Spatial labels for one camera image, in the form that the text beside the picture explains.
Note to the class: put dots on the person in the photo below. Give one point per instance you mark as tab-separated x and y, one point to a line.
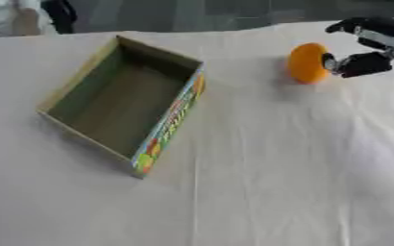
11	16

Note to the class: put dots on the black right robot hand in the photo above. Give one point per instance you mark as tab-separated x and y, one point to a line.
368	62

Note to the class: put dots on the open cardboard box green inside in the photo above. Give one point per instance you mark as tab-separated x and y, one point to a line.
116	99

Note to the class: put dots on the orange toy fruit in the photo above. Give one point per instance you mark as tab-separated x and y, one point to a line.
307	63

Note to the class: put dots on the black chair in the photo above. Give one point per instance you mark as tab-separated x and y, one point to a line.
61	14

